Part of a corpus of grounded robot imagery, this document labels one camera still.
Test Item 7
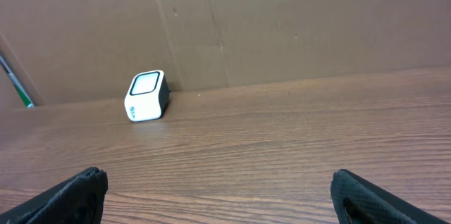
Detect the brown cardboard backdrop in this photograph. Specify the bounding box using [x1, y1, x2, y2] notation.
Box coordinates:
[1, 0, 450, 105]

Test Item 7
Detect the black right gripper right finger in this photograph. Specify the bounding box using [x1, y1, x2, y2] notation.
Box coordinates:
[330, 169, 447, 224]

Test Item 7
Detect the white barcode scanner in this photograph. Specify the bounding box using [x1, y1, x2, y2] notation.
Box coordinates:
[124, 70, 171, 123]

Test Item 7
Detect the green white pole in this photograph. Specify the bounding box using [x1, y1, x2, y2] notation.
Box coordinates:
[1, 54, 35, 108]

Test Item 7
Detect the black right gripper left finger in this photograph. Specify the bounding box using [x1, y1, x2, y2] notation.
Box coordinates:
[1, 167, 109, 224]

